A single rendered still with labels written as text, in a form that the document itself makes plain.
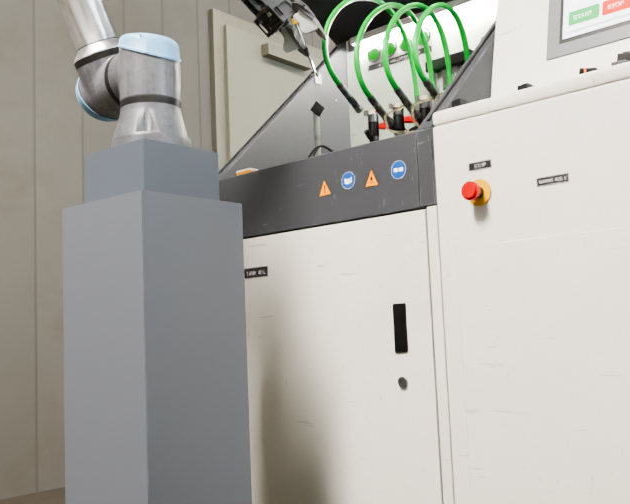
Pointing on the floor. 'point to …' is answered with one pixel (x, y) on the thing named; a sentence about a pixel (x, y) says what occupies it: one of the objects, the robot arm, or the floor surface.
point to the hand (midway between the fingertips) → (315, 43)
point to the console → (549, 279)
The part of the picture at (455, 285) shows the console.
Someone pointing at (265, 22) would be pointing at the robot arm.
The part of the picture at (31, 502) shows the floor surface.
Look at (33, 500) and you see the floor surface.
